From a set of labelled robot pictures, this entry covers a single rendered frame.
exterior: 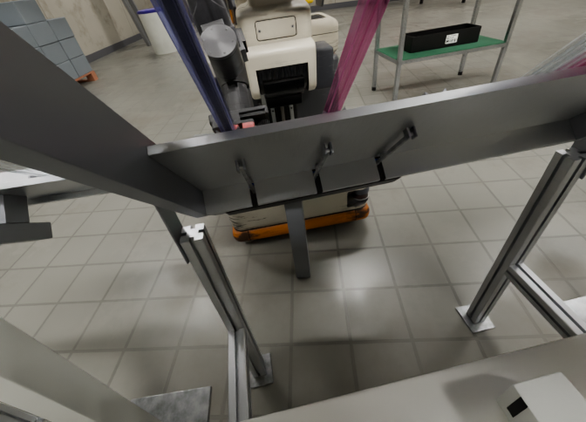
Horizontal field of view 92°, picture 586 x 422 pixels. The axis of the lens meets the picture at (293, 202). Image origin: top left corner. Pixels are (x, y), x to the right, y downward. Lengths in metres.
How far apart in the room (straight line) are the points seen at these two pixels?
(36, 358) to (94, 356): 0.71
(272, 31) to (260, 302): 0.93
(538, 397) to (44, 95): 0.43
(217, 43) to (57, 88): 0.31
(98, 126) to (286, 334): 0.95
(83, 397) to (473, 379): 0.63
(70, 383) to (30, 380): 0.08
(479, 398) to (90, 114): 0.43
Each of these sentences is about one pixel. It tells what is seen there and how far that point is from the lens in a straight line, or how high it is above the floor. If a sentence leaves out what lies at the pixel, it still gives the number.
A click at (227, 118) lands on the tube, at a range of 0.27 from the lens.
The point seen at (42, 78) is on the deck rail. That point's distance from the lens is 0.22.
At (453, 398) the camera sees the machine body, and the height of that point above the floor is 0.62.
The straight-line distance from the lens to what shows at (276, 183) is 0.47.
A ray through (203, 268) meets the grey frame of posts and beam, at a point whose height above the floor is 0.56.
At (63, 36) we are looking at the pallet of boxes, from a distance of 5.26.
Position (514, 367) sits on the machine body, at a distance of 0.43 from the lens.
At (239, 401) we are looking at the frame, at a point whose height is 0.31.
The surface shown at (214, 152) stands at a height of 0.84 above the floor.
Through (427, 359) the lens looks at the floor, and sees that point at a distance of 1.09.
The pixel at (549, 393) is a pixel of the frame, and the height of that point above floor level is 0.67.
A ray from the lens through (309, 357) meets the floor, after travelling 1.05.
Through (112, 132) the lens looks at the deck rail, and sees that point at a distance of 0.26.
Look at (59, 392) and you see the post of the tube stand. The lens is 0.68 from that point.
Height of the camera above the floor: 0.98
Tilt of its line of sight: 40 degrees down
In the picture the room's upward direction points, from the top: 8 degrees counter-clockwise
